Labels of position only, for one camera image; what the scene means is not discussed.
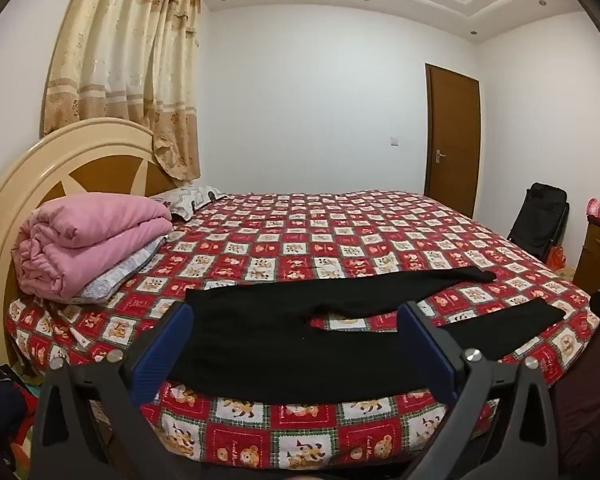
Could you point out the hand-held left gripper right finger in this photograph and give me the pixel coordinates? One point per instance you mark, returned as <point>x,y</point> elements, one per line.
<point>430,355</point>

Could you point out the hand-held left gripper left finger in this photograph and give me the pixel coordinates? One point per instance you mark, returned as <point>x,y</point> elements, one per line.
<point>162,355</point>

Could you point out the black pants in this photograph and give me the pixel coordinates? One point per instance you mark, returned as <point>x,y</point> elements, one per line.
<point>280,355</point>

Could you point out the brown wooden cabinet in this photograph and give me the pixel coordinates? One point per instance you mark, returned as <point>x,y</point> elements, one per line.
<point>597,255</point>

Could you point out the orange plastic bag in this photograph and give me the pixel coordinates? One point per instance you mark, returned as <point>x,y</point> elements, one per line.
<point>556,258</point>

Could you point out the folded grey patterned blanket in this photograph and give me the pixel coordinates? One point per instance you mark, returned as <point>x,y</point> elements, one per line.
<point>120,275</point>

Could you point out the black suitcase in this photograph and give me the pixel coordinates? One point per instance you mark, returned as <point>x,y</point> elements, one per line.
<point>540,215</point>

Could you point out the folded pink quilt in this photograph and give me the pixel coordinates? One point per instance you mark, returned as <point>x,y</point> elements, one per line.
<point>90,240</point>

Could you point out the grey patterned pillow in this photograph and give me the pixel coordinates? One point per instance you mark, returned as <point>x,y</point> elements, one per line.
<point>187,200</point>

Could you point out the bed with red patchwork quilt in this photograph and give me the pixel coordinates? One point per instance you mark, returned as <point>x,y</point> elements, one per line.
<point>280,240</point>

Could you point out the dark jacket with white stripes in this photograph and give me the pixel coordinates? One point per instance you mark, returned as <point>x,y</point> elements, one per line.
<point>0,405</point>

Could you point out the brown wooden door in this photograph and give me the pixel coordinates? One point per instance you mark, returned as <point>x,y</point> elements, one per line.
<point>452,135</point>

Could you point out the cream wooden headboard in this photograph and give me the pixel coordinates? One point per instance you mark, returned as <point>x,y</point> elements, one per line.
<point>55,160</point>

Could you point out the beige floral curtain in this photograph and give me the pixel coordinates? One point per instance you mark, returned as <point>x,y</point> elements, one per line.
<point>125,60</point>

